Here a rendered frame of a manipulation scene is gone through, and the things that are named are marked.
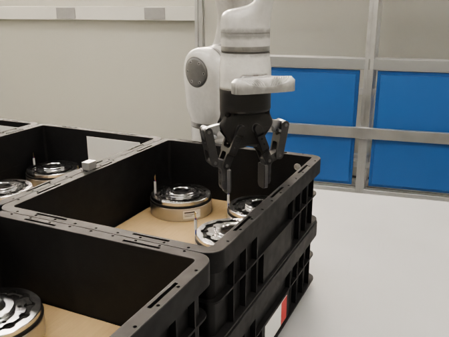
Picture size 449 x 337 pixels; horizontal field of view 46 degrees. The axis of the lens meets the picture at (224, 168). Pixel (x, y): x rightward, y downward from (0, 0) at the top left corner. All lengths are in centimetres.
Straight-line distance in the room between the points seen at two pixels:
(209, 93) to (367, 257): 44
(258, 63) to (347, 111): 187
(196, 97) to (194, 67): 6
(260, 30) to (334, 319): 45
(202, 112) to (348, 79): 158
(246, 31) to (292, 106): 190
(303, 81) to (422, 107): 56
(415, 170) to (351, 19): 117
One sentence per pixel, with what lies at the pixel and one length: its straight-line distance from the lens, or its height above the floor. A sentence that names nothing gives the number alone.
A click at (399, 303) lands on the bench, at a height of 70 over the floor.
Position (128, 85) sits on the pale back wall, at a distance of 389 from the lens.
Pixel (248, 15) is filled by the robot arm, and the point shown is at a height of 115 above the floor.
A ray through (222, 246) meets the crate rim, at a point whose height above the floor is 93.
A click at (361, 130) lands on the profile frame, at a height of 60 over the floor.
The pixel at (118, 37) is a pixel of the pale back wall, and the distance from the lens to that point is 388.
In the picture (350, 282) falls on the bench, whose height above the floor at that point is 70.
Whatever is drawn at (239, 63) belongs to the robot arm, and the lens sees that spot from 74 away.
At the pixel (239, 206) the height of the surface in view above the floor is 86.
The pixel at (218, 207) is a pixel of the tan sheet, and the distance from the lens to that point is 92.
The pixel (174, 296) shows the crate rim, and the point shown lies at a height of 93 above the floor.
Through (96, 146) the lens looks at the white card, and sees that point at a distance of 107.
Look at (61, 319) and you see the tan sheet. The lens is 64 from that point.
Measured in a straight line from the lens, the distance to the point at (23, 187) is 99.
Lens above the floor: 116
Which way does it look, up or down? 17 degrees down
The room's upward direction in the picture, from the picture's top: straight up
